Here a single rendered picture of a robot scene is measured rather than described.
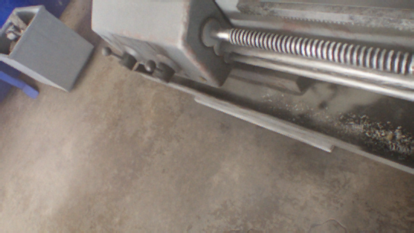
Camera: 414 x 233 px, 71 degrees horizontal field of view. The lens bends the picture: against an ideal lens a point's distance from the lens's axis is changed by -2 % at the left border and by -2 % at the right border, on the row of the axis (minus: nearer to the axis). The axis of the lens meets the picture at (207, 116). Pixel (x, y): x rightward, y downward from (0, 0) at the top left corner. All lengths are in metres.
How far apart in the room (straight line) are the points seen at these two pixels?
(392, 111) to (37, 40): 2.36
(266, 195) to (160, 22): 0.86
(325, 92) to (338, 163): 0.42
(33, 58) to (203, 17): 1.95
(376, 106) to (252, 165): 0.67
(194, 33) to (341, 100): 0.48
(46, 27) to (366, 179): 2.35
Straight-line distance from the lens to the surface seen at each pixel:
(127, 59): 1.13
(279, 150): 1.39
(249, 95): 1.07
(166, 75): 0.95
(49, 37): 2.66
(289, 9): 0.71
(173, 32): 0.81
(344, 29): 0.73
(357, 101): 0.95
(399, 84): 0.67
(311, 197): 1.30
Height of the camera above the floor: 1.24
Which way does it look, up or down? 49 degrees down
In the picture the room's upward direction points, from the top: 50 degrees counter-clockwise
